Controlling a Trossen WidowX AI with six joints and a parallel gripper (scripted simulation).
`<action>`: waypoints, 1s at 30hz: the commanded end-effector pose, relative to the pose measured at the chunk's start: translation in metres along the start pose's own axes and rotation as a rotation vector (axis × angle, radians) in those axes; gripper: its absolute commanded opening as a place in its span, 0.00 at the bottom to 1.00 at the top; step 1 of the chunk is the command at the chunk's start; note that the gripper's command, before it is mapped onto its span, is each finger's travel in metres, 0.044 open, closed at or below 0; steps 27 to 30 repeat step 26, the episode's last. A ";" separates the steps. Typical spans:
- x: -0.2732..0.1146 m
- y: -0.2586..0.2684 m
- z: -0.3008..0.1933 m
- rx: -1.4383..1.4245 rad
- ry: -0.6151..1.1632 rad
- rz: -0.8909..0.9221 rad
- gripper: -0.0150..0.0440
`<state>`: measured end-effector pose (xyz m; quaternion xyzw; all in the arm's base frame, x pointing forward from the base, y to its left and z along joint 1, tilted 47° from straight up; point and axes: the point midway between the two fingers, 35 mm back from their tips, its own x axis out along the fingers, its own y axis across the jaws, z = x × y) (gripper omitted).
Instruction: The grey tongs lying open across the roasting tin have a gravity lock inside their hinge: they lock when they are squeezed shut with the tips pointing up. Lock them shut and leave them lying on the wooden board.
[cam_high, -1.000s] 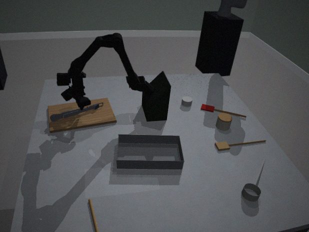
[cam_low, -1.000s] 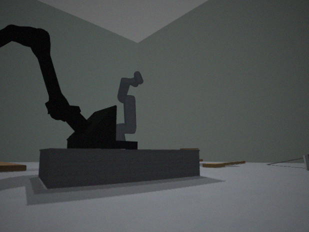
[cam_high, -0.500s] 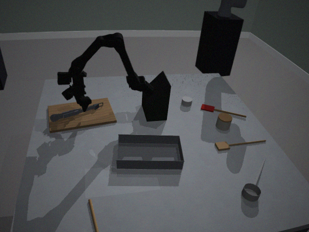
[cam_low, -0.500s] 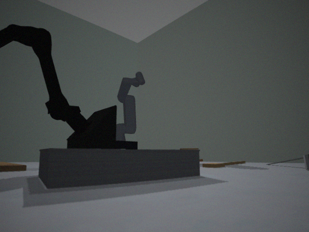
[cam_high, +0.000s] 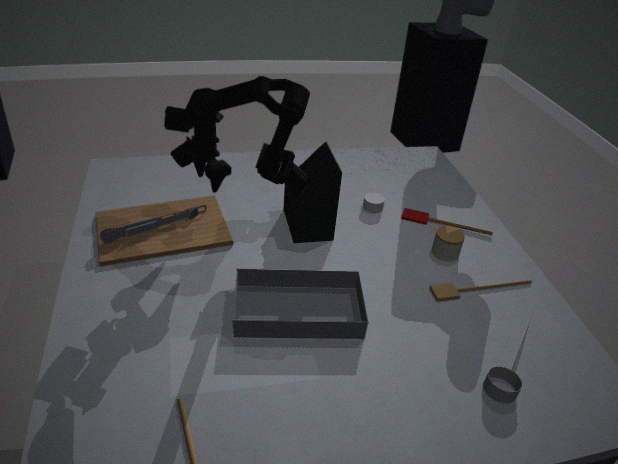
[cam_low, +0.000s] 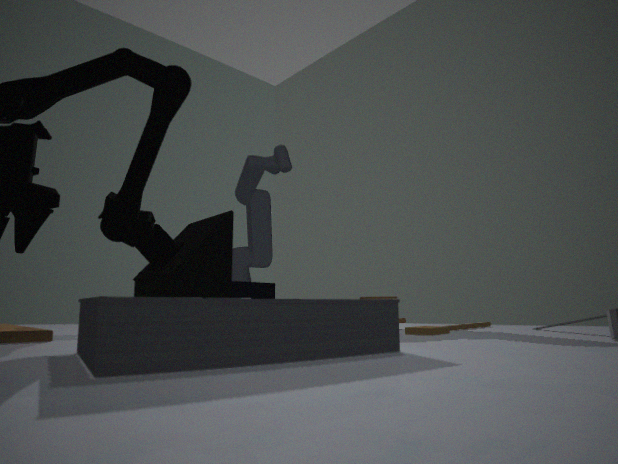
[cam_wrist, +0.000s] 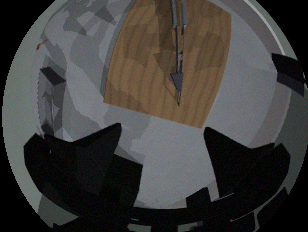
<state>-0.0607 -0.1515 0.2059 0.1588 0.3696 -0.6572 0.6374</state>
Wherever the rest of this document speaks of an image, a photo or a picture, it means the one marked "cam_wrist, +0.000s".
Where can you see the brown wooden board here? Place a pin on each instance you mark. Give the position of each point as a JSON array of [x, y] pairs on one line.
[[144, 57]]

